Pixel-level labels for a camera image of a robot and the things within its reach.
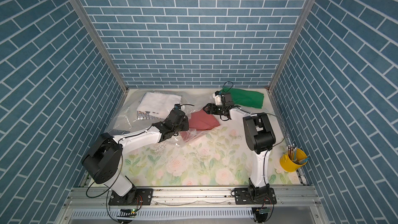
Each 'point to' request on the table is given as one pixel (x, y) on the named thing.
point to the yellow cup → (288, 165)
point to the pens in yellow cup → (292, 151)
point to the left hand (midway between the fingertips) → (191, 122)
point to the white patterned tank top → (156, 105)
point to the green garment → (245, 98)
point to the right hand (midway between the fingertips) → (209, 109)
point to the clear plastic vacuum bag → (126, 118)
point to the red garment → (199, 121)
